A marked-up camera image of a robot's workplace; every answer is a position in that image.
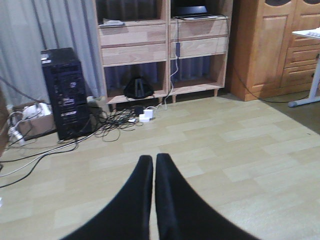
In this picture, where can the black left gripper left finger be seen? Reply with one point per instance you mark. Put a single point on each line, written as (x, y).
(127, 216)

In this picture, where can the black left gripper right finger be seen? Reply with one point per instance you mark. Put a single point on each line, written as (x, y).
(182, 214)

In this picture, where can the white standing desk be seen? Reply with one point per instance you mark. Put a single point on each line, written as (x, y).
(302, 65)

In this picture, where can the white power adapters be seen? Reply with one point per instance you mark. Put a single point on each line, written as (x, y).
(146, 116)

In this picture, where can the black triangular device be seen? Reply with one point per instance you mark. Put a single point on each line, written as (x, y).
(138, 88)

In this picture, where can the black computer tower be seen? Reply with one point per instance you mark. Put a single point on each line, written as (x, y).
(66, 88)

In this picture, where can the light wooden shelf unit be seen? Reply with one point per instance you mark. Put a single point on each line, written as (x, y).
(139, 38)

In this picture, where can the brown wooden wardrobe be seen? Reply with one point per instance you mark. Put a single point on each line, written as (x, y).
(259, 40)

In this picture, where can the silver laptop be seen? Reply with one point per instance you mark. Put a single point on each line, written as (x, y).
(192, 13)

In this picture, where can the grey curtain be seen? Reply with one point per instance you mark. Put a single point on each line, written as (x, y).
(28, 27)

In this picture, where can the cardboard box with cables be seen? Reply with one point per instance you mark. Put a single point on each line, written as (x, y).
(30, 121)

